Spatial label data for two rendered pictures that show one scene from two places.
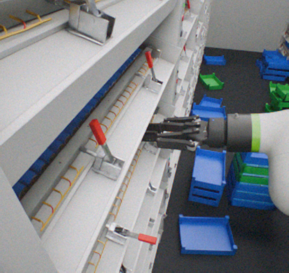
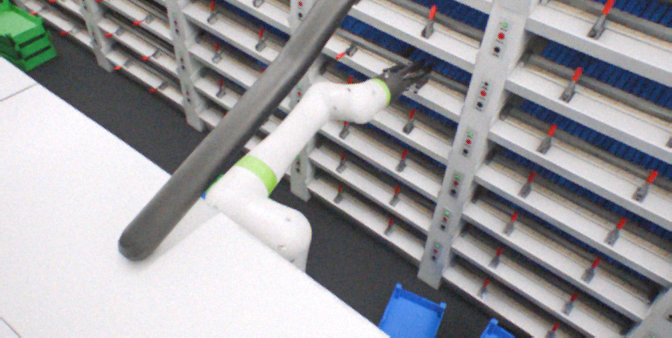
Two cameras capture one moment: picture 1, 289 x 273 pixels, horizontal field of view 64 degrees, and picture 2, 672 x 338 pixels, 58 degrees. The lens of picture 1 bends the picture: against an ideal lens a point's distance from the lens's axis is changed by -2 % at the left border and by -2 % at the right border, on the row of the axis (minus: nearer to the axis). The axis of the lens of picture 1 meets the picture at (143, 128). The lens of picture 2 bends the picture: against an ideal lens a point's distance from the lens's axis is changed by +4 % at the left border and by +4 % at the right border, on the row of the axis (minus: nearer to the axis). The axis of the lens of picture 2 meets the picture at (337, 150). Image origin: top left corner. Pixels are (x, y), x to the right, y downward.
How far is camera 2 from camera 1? 1.85 m
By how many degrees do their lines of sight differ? 76
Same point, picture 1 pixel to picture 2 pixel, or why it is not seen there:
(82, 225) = not seen: outside the picture
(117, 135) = (377, 6)
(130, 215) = (361, 60)
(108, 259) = (339, 46)
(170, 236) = (422, 293)
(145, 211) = (389, 121)
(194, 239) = (407, 320)
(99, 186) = not seen: outside the picture
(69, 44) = not seen: outside the picture
